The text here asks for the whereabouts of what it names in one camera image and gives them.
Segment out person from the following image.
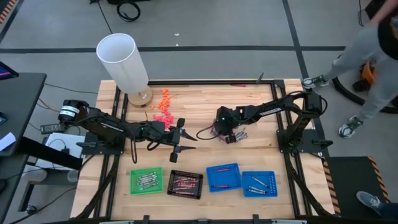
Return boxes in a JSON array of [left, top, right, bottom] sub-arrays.
[[356, 190, 398, 218], [300, 0, 398, 139]]

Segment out black plastic basket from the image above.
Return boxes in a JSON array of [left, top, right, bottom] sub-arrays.
[[167, 169, 204, 200]]

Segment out white lamp with wooden base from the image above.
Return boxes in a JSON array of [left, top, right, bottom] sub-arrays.
[[96, 33, 154, 108]]

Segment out black power adapter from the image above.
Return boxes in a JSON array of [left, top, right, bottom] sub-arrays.
[[40, 123, 65, 134]]

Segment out black hose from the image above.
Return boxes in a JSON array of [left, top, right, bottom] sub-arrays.
[[331, 54, 398, 114]]

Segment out black cable coil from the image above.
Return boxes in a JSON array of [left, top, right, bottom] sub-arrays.
[[116, 1, 141, 22]]

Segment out white paper sheet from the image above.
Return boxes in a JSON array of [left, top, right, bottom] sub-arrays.
[[0, 133, 16, 152]]

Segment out orange canister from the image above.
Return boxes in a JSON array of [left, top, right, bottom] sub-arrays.
[[353, 60, 380, 93]]

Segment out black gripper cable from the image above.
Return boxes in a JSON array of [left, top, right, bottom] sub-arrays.
[[195, 124, 218, 141], [130, 136, 162, 165]]

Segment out black aluminium table frame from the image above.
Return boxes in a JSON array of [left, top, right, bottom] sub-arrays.
[[73, 79, 341, 224]]

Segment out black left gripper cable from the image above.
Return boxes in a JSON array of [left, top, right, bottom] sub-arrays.
[[130, 136, 162, 165]]

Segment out white box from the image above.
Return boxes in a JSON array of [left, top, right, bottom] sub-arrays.
[[35, 133, 86, 170]]

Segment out green plastic basket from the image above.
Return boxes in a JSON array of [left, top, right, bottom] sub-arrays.
[[129, 167, 164, 195]]

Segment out black hazard-striped mat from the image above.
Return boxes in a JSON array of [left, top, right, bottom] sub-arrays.
[[322, 155, 391, 216]]

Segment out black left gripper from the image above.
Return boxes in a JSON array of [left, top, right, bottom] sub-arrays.
[[148, 118, 198, 163]]

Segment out clear plastic cup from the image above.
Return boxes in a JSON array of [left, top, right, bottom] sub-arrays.
[[67, 169, 80, 183]]

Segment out black desk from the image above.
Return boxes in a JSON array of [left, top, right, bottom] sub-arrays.
[[0, 72, 84, 215]]

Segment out blue plastic basket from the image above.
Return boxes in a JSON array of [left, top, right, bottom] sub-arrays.
[[241, 170, 278, 198], [206, 162, 243, 193]]

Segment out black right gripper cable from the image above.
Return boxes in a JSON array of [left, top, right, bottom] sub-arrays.
[[195, 124, 218, 141]]

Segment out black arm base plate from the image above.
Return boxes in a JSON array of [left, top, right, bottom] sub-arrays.
[[276, 129, 334, 154], [76, 130, 127, 156]]

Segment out orange eraser caps pile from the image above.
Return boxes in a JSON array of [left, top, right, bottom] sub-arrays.
[[157, 88, 172, 113]]

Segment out orange-black striped mat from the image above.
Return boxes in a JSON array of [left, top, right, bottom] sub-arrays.
[[0, 0, 18, 25]]

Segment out laptop with blue screen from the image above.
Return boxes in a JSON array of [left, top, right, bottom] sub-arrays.
[[0, 61, 19, 81]]

